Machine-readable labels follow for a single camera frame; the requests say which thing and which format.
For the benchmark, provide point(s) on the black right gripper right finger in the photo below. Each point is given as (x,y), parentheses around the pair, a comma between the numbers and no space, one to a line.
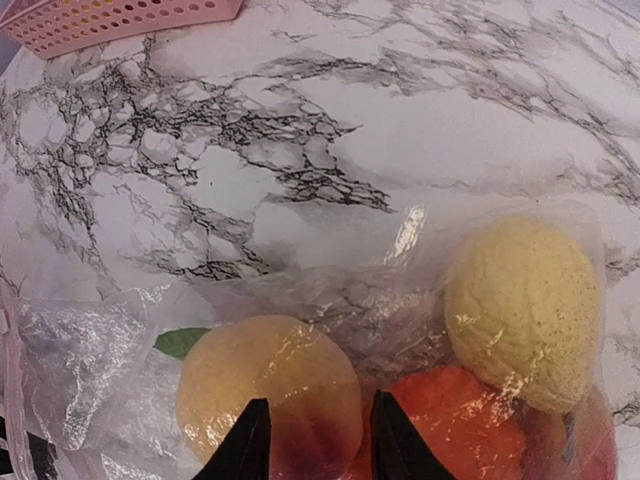
(398,452)

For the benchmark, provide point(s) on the pink perforated plastic basket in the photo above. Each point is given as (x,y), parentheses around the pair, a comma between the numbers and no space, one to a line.
(53,28)

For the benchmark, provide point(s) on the orange red fake mango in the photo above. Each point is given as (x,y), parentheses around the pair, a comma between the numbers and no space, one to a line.
(579,445)

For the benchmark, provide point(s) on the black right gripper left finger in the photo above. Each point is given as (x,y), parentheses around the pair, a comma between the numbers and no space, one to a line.
(244,454)

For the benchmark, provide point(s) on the peach coloured fake fruit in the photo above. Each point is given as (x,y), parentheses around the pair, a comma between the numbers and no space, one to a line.
(313,392)

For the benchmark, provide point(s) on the orange fake fruit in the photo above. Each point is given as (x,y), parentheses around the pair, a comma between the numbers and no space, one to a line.
(467,425)

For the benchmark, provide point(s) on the clear zip top bag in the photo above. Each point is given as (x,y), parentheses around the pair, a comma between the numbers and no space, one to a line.
(85,394)

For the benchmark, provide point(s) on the yellow fake lemon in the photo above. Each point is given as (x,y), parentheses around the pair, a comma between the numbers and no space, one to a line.
(522,309)

